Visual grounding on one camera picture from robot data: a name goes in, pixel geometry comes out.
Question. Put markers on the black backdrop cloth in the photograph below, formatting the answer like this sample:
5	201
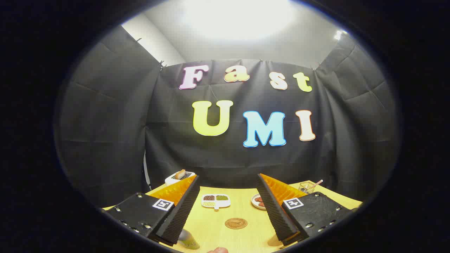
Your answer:
218	158

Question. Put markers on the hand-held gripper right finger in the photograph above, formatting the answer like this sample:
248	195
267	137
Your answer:
277	214

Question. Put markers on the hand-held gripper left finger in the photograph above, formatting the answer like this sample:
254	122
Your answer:
177	218

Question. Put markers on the toast slice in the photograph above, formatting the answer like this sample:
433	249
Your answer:
180	174

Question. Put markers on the white toaster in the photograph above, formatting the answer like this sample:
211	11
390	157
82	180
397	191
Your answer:
170	181

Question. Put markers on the white divided dish of beans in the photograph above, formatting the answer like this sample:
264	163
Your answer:
215	200

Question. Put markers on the silver green juice bottle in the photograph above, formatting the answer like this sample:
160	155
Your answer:
188	240

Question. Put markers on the white oval plate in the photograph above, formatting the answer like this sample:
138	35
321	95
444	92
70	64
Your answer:
254	202

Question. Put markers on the round brown coaster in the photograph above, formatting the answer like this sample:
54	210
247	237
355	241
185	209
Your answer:
236	223

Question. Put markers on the wooden table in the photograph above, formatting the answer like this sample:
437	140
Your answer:
214	230

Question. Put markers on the pink straw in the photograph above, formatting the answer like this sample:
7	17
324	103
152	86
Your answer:
317	183

